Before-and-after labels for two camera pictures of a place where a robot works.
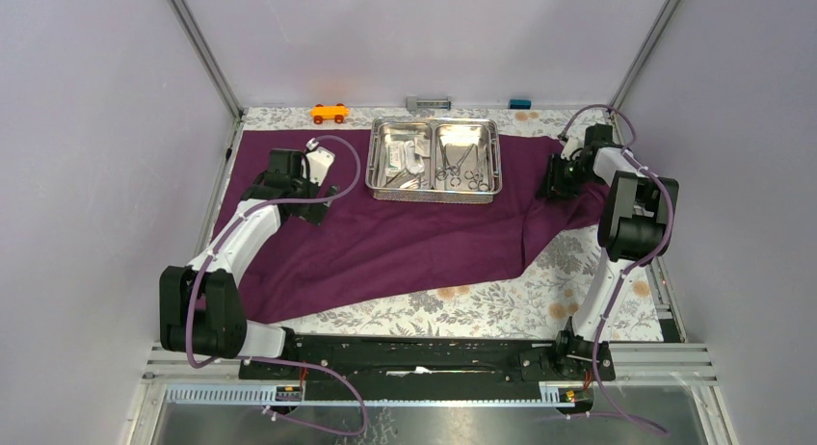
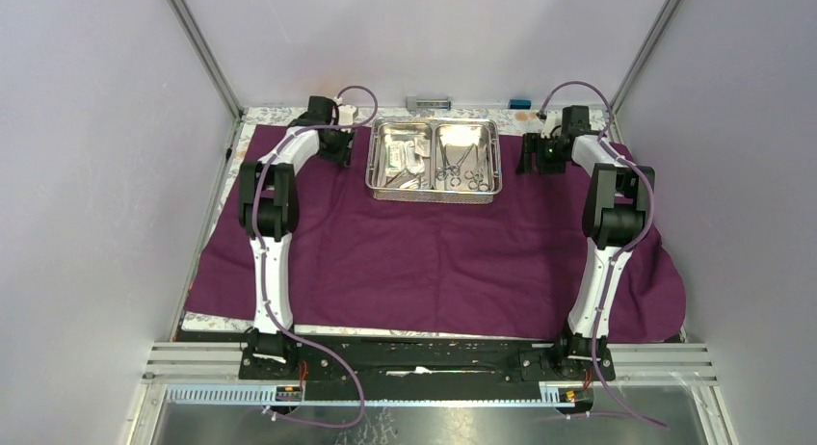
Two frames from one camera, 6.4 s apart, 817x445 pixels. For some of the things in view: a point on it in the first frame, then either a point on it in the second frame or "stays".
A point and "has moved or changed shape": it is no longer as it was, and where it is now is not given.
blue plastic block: x=520 y=104 stays
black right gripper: x=549 y=187 -> x=532 y=143
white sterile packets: x=408 y=154 stays
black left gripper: x=310 y=213 -> x=340 y=155
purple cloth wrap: x=367 y=245 has moved or changed shape
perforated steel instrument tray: x=434 y=160 stays
